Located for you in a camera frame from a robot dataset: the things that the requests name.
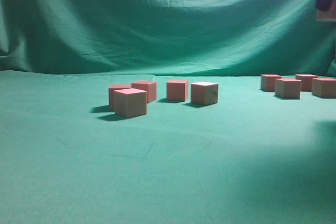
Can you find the pink wooden cube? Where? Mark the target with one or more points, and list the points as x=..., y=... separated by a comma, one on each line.
x=130, y=102
x=149, y=86
x=204, y=93
x=306, y=81
x=323, y=87
x=177, y=90
x=327, y=15
x=267, y=82
x=288, y=88
x=112, y=88

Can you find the green cloth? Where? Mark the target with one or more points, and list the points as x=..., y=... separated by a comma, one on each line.
x=66, y=157

